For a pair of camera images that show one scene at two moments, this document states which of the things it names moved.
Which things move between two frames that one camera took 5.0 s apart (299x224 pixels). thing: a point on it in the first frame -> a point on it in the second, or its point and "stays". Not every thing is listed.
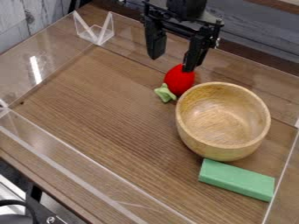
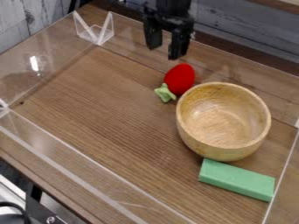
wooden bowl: (222, 120) stays
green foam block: (238, 179) stays
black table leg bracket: (40, 213) stays
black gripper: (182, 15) -> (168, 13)
